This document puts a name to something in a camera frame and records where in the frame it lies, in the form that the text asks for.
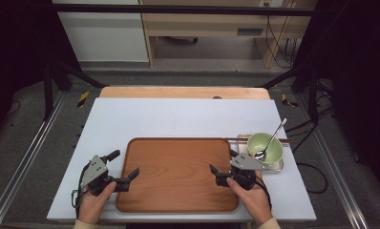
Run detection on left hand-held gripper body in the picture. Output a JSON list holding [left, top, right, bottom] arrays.
[[79, 155, 116, 196]]

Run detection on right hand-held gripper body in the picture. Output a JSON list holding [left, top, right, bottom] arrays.
[[229, 153, 266, 191]]

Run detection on small steel tray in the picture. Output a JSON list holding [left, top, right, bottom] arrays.
[[236, 133, 285, 175]]

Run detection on metal spoon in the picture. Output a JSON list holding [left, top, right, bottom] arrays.
[[254, 117, 288, 161]]

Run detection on green bowl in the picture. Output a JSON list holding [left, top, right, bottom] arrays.
[[246, 132, 285, 166]]

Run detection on brown wooden tray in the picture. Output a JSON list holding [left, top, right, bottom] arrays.
[[116, 136, 240, 214]]

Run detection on person's left hand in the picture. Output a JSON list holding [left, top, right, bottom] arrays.
[[77, 180, 117, 224]]

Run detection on person's right hand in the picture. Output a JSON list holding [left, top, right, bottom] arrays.
[[225, 171, 274, 226]]

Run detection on yellow black tape strip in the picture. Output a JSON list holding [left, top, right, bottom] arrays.
[[76, 91, 91, 109], [281, 94, 300, 108]]

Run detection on white table board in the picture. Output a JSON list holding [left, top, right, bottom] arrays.
[[46, 97, 317, 222]]

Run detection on light wooden table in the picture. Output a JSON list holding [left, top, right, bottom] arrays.
[[98, 85, 271, 100]]

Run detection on black metal stand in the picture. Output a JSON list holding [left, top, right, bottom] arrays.
[[259, 60, 321, 123], [43, 53, 108, 121]]

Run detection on white cabinet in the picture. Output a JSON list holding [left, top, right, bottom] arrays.
[[52, 0, 150, 63]]

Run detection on light wooden desk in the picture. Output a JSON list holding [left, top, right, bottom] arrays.
[[138, 0, 318, 69]]

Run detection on black curtain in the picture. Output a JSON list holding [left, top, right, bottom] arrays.
[[0, 0, 81, 144], [294, 0, 380, 201]]

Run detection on black horizontal bar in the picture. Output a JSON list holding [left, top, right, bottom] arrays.
[[51, 3, 320, 17]]

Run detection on white power outlet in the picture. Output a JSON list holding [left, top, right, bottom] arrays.
[[258, 0, 285, 8]]

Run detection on left hand-held gripper cable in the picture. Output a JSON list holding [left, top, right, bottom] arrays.
[[71, 165, 91, 219]]

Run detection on hand-held gripper cable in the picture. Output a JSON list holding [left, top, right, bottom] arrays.
[[254, 176, 274, 211], [71, 165, 91, 219]]

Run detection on right hand-held gripper cable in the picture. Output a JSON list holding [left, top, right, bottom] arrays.
[[254, 176, 274, 211]]

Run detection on aluminium floor rail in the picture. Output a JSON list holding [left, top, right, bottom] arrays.
[[0, 92, 67, 229], [294, 94, 370, 229]]

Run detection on looped black floor cable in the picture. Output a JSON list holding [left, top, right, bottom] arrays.
[[296, 161, 329, 195]]

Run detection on thin black floor cable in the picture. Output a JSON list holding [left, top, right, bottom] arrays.
[[5, 99, 22, 117]]

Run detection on black desk cables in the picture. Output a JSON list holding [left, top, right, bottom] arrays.
[[265, 14, 299, 70]]

